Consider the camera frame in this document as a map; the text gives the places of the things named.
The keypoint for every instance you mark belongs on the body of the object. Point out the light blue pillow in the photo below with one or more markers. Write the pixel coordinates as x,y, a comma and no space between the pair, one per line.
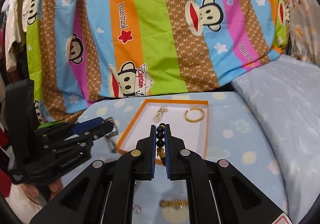
282,104

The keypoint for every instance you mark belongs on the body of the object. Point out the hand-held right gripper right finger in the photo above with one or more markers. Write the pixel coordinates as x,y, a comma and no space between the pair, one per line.
168,154

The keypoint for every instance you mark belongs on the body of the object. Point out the striped monkey print blanket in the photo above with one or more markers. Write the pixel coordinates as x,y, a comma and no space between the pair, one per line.
160,29

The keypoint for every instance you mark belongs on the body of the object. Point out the grey printed cloth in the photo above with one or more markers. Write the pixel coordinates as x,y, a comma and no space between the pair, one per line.
303,14

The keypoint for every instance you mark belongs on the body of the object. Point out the person's left hand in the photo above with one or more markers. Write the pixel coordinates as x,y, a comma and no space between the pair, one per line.
55,189

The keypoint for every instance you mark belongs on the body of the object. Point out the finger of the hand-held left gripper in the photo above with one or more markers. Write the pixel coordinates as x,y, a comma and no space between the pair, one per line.
87,123
75,144

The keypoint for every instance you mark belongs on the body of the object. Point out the white glittery garment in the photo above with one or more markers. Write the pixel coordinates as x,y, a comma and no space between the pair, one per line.
12,39

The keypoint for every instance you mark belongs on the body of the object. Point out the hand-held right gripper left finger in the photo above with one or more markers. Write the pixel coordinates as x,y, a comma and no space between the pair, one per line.
153,154

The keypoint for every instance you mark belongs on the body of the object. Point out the white box with orange rim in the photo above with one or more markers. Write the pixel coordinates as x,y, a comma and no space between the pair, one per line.
190,136

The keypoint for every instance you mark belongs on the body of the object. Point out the light blue dotted bed sheet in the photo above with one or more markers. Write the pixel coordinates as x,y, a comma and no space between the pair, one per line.
232,154

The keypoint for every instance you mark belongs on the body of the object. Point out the red cloth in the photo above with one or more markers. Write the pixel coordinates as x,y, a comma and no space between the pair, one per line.
5,171

